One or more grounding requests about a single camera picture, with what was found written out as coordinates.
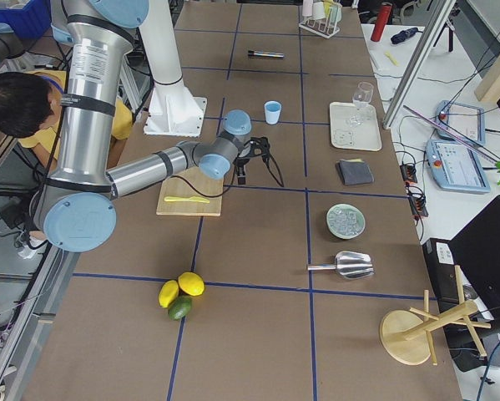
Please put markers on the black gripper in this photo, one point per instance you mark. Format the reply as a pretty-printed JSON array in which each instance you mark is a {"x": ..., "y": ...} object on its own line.
[{"x": 242, "y": 162}]

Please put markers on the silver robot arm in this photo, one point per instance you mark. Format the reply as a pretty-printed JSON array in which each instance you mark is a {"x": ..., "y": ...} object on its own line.
[{"x": 75, "y": 209}]

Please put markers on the light blue plastic cup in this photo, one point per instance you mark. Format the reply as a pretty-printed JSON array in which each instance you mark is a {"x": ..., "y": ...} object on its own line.
[{"x": 272, "y": 109}]

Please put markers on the whole yellow lemon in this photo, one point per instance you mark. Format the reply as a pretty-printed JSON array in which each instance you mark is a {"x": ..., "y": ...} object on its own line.
[
  {"x": 168, "y": 293},
  {"x": 191, "y": 283}
]

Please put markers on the bamboo cutting board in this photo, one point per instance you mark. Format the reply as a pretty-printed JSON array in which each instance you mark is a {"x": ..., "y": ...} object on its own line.
[{"x": 196, "y": 183}]

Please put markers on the yellow plastic knife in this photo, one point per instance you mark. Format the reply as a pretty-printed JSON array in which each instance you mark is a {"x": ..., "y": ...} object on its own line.
[{"x": 193, "y": 199}]

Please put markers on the grey folded cloth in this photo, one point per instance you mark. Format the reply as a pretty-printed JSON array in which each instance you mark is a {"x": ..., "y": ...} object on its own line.
[{"x": 354, "y": 172}]

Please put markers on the green bowl of ice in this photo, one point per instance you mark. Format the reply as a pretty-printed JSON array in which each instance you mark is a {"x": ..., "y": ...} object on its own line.
[{"x": 345, "y": 221}]

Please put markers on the cream bear serving tray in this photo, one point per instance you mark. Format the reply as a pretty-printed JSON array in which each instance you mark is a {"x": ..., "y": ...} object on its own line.
[{"x": 344, "y": 135}]

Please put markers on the steel muddler black tip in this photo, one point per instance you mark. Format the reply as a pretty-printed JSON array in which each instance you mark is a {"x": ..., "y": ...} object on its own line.
[{"x": 264, "y": 54}]

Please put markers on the steel ice scoop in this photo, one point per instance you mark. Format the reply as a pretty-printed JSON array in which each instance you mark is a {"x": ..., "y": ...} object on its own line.
[{"x": 349, "y": 265}]

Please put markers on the green lime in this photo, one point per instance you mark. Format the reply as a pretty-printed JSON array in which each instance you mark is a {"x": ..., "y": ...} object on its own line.
[{"x": 180, "y": 307}]

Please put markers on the clear wine glass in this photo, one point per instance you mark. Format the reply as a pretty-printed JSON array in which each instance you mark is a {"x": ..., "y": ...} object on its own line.
[{"x": 361, "y": 99}]

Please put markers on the small yellow plastic tool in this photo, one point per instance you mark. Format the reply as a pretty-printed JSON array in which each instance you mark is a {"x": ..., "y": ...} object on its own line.
[{"x": 391, "y": 58}]

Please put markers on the folded dark blue umbrella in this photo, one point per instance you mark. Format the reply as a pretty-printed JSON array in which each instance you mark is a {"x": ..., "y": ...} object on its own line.
[{"x": 404, "y": 35}]

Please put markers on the near blue teach pendant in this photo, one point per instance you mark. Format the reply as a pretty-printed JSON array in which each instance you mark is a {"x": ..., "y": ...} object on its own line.
[{"x": 454, "y": 167}]

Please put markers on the blue teach pendant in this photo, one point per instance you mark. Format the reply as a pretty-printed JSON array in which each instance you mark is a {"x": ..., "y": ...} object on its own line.
[
  {"x": 454, "y": 167},
  {"x": 464, "y": 119}
]

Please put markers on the red bottle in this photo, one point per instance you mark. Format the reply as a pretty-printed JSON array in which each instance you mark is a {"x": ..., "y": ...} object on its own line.
[{"x": 382, "y": 18}]

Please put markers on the person in yellow shirt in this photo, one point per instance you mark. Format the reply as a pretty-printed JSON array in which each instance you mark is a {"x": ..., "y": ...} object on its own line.
[{"x": 30, "y": 110}]

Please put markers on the far blue teach pendant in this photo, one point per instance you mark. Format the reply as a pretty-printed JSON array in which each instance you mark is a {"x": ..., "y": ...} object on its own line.
[{"x": 464, "y": 119}]

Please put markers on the wooden mug tree stand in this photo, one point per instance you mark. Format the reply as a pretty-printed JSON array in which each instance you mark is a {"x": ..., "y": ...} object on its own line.
[{"x": 407, "y": 334}]

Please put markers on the black laptop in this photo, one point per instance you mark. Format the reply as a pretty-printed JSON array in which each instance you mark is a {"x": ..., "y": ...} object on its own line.
[{"x": 476, "y": 249}]

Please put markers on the blue storage bin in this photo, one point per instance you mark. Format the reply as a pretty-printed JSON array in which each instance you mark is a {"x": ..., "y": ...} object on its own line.
[{"x": 31, "y": 20}]

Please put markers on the long metal grabber tool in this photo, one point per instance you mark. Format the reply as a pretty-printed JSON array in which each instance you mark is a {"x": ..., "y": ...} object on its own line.
[{"x": 458, "y": 138}]

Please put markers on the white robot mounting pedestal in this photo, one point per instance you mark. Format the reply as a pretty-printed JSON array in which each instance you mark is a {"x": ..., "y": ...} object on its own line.
[{"x": 173, "y": 110}]

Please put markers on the white wire cup rack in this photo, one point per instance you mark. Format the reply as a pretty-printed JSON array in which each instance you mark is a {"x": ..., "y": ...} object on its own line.
[{"x": 321, "y": 17}]

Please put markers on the aluminium frame post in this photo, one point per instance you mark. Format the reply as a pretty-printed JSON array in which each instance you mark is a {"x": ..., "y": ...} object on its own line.
[{"x": 436, "y": 22}]

